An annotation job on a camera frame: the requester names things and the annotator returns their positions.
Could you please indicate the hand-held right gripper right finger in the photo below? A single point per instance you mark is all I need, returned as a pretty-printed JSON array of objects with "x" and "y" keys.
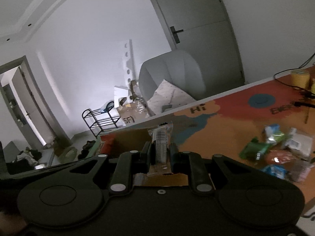
[{"x": 174, "y": 158}]

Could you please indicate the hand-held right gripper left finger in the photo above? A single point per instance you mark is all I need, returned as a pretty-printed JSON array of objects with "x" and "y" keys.
[{"x": 146, "y": 157}]

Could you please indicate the clear striped snack packet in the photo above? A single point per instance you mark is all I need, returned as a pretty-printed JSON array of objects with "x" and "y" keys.
[{"x": 161, "y": 142}]

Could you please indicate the pile of mixed snack bags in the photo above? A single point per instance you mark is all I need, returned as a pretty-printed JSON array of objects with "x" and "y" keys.
[{"x": 283, "y": 150}]

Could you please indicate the red snack packet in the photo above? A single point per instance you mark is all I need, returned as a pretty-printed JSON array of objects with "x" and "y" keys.
[{"x": 107, "y": 145}]

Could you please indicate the brown SF cardboard box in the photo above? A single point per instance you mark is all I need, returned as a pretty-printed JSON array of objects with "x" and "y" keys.
[{"x": 130, "y": 115}]

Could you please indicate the black metal shoe rack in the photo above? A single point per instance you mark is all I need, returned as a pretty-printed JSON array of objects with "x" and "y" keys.
[{"x": 98, "y": 120}]

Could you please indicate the dark shoes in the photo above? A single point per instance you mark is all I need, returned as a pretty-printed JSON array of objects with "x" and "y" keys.
[{"x": 86, "y": 150}]

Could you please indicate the dotted white cushion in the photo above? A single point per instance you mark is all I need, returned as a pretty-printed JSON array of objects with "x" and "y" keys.
[{"x": 169, "y": 95}]

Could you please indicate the white foam sheet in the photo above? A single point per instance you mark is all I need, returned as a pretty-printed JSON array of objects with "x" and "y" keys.
[{"x": 120, "y": 93}]

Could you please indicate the green fabric bag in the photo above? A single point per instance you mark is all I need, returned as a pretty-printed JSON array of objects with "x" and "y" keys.
[{"x": 67, "y": 154}]

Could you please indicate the grey upholstered chair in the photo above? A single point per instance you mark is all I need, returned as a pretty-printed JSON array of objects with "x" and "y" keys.
[{"x": 169, "y": 71}]

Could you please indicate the white perforated board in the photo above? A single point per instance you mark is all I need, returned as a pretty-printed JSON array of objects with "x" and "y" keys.
[{"x": 128, "y": 64}]

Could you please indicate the pile of dark clothes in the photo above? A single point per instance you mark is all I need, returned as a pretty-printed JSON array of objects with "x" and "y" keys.
[{"x": 24, "y": 158}]

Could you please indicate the grey room door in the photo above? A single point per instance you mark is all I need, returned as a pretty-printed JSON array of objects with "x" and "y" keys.
[{"x": 196, "y": 29}]

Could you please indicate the open interior door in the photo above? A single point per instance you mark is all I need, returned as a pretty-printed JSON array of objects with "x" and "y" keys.
[{"x": 24, "y": 103}]

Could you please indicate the grey low sofa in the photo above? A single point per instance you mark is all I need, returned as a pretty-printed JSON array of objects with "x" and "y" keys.
[{"x": 8, "y": 151}]

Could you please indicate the yellow tape roll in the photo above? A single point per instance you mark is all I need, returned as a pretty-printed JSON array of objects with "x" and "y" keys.
[{"x": 300, "y": 78}]

